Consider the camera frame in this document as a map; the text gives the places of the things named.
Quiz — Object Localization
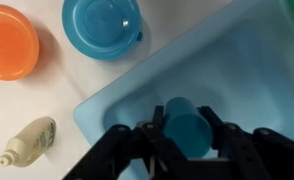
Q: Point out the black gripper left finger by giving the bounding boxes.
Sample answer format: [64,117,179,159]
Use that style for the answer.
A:
[62,105,191,180]

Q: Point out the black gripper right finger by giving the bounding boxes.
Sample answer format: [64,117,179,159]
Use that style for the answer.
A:
[200,105,294,180]

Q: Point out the blue plastic cup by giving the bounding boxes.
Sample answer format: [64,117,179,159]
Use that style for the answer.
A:
[162,96,214,159]

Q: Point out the blue plastic plate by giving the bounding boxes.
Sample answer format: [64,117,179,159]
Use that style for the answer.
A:
[61,0,144,62]

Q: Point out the orange plastic plate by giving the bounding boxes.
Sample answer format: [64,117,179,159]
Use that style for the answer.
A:
[0,3,41,82]

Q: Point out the light blue toy sink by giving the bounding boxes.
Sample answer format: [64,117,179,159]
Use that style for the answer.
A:
[73,0,294,180]

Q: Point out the cream toy bottle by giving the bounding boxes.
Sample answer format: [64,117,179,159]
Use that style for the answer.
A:
[0,116,57,168]

